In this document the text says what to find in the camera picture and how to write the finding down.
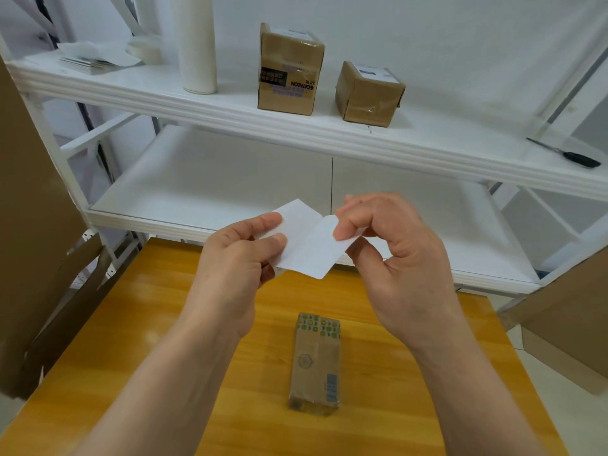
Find person's right forearm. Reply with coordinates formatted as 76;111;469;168
412;318;552;456

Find white metal shelf rack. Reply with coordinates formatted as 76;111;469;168
0;0;608;296

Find tall brown cardboard box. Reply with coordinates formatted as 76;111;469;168
257;22;326;116

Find large flat cardboard sheet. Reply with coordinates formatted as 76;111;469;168
0;57;111;401

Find person's right hand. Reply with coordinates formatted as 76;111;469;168
332;192;468;352

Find short brown cardboard box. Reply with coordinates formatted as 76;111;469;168
335;61;406;128

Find small brown cardboard parcel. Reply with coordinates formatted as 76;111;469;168
288;313;342;416

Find white paper label sheet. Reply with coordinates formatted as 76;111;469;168
254;199;367;281

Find white tape roll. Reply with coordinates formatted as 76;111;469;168
126;36;163;65

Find person's left hand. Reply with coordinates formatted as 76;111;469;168
182;213;288;341

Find white plastic film roll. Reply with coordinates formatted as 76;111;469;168
171;0;219;95

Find stack of white label sheets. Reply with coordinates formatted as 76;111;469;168
56;41;143;75

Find person's left forearm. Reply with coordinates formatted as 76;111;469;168
71;314;243;456

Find open brown cardboard carton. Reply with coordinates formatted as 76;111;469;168
497;246;608;397

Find black handled scissors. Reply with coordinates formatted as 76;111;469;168
526;137;602;169

